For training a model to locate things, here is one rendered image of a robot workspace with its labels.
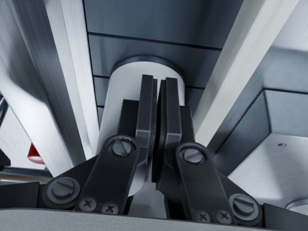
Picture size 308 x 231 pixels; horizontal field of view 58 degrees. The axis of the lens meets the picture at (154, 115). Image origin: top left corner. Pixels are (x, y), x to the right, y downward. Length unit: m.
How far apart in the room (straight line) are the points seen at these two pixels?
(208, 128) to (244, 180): 0.21
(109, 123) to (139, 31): 0.05
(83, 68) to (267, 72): 0.16
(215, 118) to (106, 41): 0.08
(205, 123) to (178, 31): 0.06
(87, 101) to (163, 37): 0.09
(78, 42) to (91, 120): 0.09
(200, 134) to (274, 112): 0.11
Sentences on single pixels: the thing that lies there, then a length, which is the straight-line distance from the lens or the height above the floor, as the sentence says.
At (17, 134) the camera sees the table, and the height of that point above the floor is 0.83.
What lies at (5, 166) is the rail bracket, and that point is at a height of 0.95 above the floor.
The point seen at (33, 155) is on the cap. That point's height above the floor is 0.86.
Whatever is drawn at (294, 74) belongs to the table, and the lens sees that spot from 0.28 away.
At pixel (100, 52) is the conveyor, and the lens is 0.18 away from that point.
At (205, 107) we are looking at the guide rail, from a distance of 0.17.
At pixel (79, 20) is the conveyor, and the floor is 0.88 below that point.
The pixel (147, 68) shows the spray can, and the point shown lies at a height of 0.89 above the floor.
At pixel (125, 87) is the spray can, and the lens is 0.16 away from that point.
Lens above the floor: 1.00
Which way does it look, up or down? 32 degrees down
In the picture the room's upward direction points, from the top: 176 degrees counter-clockwise
